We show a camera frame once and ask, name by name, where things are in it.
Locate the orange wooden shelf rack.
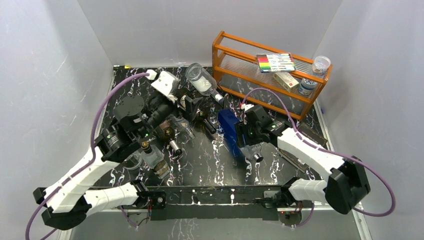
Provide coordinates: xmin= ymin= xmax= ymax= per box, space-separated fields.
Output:
xmin=212 ymin=31 xmax=333 ymax=121

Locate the coloured marker pen set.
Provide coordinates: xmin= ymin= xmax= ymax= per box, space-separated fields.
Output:
xmin=256 ymin=53 xmax=296 ymax=73

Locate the round clear glass bottle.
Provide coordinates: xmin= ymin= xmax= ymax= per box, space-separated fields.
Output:
xmin=121 ymin=152 xmax=143 ymax=171

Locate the purple cable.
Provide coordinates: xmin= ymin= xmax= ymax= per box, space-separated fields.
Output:
xmin=25 ymin=72 xmax=150 ymax=240
xmin=241 ymin=87 xmax=397 ymax=218

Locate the large clear glass bottle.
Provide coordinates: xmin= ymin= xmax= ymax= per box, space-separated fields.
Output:
xmin=185 ymin=63 xmax=224 ymax=105

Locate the brown book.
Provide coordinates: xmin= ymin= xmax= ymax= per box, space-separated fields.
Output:
xmin=278 ymin=122 xmax=328 ymax=173

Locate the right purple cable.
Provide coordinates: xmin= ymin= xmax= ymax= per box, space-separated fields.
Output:
xmin=241 ymin=87 xmax=397 ymax=218

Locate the black wire wine rack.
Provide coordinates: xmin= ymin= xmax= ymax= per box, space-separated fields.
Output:
xmin=135 ymin=79 xmax=229 ymax=140

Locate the clear plastic jar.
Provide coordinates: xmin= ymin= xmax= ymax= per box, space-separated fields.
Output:
xmin=311 ymin=55 xmax=331 ymax=77

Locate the blue glass bottle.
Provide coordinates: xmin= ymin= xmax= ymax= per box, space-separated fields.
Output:
xmin=217 ymin=108 xmax=264 ymax=163

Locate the square clear liquor bottle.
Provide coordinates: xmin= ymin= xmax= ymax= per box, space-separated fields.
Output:
xmin=141 ymin=141 xmax=170 ymax=179

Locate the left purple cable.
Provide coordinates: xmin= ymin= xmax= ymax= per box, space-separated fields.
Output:
xmin=25 ymin=72 xmax=150 ymax=240

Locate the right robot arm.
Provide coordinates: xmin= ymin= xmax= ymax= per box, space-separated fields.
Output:
xmin=234 ymin=103 xmax=371 ymax=215

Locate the dark olive wine bottle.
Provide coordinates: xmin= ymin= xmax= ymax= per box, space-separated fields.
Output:
xmin=179 ymin=94 xmax=217 ymax=135

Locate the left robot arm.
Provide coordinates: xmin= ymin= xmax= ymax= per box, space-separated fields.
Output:
xmin=33 ymin=92 xmax=203 ymax=230

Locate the small white carton box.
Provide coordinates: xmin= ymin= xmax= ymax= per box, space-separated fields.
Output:
xmin=273 ymin=72 xmax=299 ymax=92

